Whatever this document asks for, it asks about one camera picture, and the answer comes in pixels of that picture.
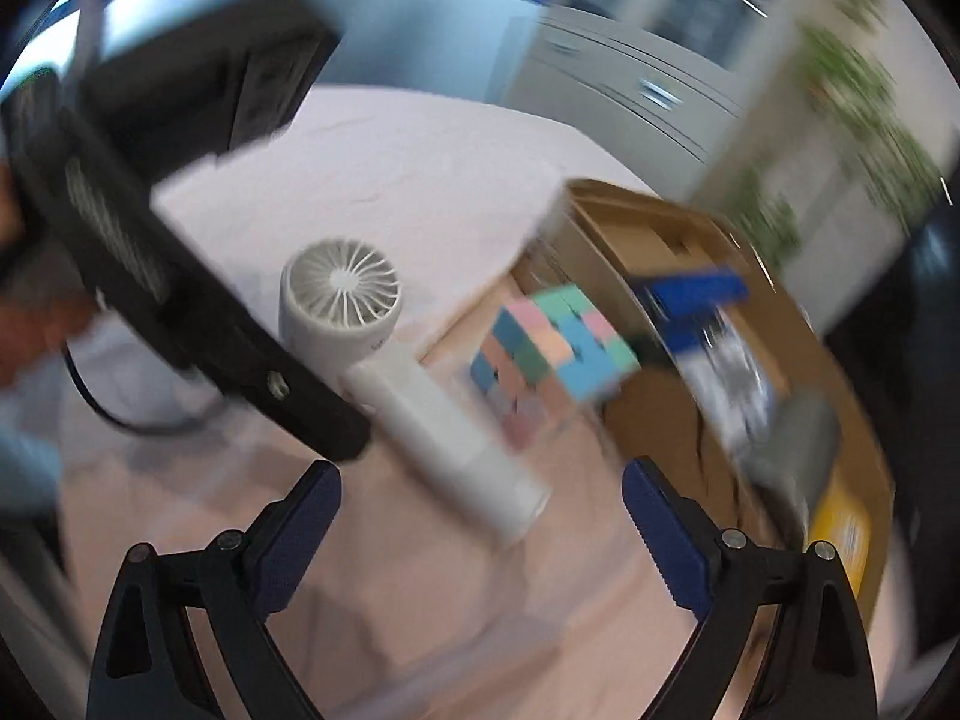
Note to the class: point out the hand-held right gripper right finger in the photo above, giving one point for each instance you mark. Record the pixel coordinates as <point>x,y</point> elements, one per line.
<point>667,532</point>

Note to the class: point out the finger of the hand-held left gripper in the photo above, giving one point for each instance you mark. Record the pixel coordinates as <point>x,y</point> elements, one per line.
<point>300,405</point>

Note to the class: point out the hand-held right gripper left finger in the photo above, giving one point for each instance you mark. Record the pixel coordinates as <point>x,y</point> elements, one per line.
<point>292,540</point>

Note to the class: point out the brown cardboard box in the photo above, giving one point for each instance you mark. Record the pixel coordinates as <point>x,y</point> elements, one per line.
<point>660,420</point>

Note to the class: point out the white handheld fan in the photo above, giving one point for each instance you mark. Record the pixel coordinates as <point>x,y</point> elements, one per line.
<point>337,292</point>

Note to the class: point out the blue cartoon board game box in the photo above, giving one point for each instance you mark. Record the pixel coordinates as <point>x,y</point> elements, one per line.
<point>697,296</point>

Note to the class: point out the person's left hand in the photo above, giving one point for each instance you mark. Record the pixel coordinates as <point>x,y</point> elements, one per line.
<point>30,341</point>

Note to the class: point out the grey rectangular object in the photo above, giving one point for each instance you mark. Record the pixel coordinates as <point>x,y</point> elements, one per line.
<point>799,442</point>

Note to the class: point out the yellow packet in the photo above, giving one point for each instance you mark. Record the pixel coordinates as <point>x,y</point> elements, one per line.
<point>840,525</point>

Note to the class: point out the pastel puzzle cube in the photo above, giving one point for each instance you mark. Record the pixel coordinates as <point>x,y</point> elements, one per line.
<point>570,330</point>

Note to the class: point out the black chair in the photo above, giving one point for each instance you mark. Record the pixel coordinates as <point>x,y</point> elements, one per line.
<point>926,292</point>

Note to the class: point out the white cabinet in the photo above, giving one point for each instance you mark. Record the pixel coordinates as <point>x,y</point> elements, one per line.
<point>600,67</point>

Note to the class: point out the green plant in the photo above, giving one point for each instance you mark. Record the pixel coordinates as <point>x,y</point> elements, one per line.
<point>847,90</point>

